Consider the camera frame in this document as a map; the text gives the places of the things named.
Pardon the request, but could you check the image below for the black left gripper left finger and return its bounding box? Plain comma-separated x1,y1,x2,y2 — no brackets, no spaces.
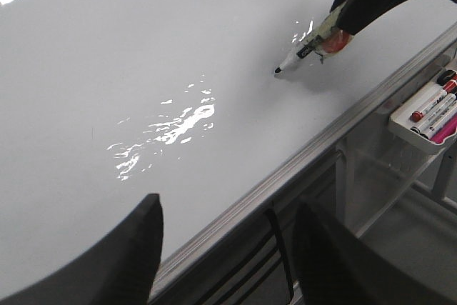
1,194,164,304

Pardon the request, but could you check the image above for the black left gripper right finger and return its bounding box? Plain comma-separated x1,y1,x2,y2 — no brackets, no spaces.
292,200,452,304

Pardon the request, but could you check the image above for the red clear-wrapped marker attachment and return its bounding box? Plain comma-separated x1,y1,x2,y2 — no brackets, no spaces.
314,27,353,64

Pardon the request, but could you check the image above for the white black-tipped whiteboard marker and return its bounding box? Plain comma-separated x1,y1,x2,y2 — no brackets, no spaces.
274,8,341,75

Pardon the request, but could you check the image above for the red-capped marker in tray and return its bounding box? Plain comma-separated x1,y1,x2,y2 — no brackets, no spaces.
410,79,456,122

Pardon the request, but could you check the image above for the white plastic marker tray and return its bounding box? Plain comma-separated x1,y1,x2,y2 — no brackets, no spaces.
388,68,456,154

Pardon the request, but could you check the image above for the black-capped marker in tray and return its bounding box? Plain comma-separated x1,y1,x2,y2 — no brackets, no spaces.
411,94,456,133

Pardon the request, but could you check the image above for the pink marker in tray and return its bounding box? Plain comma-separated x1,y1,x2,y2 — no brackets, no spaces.
431,116,457,144

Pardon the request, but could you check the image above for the black cable under board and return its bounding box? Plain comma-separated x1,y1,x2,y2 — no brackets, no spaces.
263,201,296,301

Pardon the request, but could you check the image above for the white whiteboard with aluminium frame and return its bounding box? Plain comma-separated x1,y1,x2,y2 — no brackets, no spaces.
1,0,456,297

